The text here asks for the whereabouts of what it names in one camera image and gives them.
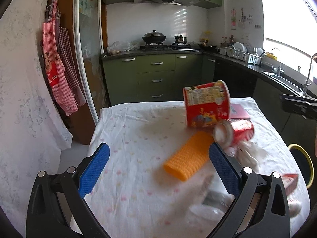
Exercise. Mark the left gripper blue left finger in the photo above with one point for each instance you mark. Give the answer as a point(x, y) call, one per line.
point(44, 214)

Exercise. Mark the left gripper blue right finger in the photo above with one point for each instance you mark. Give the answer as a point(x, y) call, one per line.
point(260, 206)

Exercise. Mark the small red white carton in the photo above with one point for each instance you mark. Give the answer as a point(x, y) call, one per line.
point(290, 182)

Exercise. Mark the red soda can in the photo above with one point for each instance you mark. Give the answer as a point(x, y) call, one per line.
point(228, 133)

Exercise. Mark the red instant noodle cup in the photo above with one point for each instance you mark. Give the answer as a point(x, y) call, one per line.
point(206, 104)

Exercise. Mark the clear plastic wrapper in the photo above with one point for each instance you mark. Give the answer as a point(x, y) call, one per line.
point(210, 204)

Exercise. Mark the yellow rimmed trash bin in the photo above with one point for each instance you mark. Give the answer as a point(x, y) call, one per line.
point(304, 163)

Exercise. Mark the chrome sink faucet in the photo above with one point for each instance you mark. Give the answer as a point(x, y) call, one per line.
point(307, 83)

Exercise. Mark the pink purple small box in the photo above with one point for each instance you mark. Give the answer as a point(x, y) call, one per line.
point(238, 112)

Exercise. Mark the dish rack with dishes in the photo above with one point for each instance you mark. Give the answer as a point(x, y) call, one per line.
point(246, 57)

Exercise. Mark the white floral tablecloth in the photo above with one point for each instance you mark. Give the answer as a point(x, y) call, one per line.
point(134, 196)

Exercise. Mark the red checked apron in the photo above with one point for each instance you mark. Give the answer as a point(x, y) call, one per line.
point(54, 67)

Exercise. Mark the dark checked apron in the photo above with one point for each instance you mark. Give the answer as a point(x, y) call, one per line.
point(65, 53)

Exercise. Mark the small black kettle pot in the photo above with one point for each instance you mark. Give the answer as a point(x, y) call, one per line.
point(180, 39)

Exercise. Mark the gas stove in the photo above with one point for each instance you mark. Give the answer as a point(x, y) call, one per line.
point(161, 46)

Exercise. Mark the green base cabinets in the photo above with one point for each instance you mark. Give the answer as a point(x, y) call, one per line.
point(144, 77)

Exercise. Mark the black wok with lid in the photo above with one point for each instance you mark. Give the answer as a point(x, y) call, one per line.
point(154, 37)

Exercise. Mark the plastic bag on counter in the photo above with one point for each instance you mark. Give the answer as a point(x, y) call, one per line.
point(122, 46)

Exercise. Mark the sliding glass door frame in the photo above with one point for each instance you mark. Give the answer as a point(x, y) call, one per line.
point(88, 42)

